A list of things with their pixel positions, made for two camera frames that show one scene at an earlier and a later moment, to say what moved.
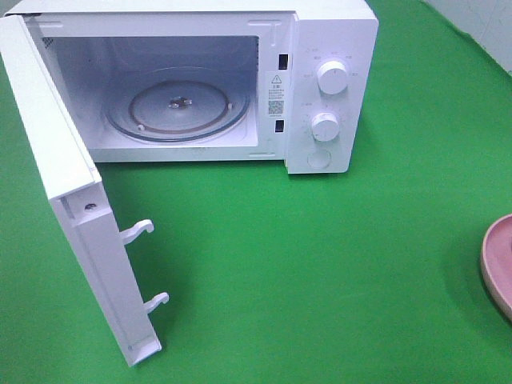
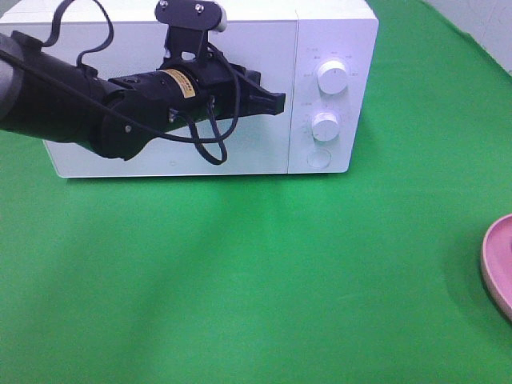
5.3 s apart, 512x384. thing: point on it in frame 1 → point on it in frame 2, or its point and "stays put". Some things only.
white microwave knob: x=325 y=126 stays put
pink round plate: x=496 y=262 stays put
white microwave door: x=78 y=194 → x=262 y=146
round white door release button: x=318 y=159 stays put
